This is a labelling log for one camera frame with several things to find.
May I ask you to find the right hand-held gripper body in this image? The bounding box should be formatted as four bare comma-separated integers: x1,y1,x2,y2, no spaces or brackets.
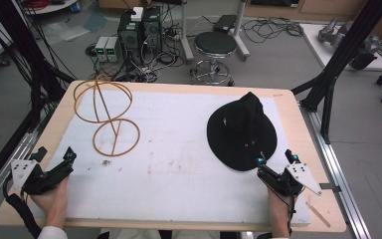
256,161,323,198

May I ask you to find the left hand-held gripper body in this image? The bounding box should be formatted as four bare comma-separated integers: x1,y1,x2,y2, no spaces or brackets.
10,159,75,196

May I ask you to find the black brimmed hat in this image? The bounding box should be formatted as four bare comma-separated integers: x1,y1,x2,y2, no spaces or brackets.
206,92,279,172

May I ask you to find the person's left hand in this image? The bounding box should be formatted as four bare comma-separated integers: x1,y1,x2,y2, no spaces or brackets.
29,175,70,230

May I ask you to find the person's right hand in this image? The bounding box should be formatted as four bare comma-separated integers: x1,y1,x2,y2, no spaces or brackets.
266,186,300,239

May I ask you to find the wooden stick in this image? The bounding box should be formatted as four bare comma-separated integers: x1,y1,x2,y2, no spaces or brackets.
305,201,332,229

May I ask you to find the white foam mat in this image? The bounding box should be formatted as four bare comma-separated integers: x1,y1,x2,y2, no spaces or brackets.
29,90,312,228

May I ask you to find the small white power supply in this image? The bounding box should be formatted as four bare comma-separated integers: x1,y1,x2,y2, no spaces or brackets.
95,36,109,63
105,36,122,63

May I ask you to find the white platform board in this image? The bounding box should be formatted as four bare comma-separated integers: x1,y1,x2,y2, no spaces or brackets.
299,22,382,73

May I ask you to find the black round stool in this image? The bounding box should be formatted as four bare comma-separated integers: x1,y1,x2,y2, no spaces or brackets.
189,31,239,87

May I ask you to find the clear plastic sheet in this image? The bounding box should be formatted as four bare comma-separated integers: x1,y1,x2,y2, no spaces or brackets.
41,20,92,47

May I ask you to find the grey metal stand leg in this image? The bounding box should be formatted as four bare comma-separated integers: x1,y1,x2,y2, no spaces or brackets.
233,0,252,63
179,0,195,63

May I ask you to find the black computer tower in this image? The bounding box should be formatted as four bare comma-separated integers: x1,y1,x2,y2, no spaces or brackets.
141,6,164,56
116,10,144,65

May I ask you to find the flat black box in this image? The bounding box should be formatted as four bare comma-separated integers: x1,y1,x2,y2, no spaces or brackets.
212,14,239,35

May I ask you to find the round white table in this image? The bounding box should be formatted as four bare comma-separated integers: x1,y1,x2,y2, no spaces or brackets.
22,0,82,16

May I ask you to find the white box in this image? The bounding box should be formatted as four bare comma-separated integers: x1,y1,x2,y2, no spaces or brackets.
130,6,145,23

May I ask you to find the thin black cable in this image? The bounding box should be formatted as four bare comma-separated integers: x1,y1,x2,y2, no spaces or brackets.
286,194,296,235

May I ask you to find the aluminium table rail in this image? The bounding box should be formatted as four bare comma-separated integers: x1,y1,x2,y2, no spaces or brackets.
0,107,56,224
298,101,373,239

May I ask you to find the black braided cable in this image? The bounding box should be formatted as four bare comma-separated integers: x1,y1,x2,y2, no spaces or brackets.
1,181,44,239

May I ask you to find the orange wire hat stand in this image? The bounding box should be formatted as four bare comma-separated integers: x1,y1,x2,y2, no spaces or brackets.
73,73,142,158

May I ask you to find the black frame with cable bundle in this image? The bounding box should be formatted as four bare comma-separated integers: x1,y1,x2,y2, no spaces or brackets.
0,0,78,134

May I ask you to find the black metal frame strut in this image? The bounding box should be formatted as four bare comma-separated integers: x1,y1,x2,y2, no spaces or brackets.
290,0,382,145

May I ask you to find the tangle of cables near computers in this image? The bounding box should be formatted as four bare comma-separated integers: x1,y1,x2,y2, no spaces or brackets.
85,19,186,84

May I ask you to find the tangle of black floor cables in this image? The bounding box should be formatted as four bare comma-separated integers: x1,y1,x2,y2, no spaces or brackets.
241,16,304,45

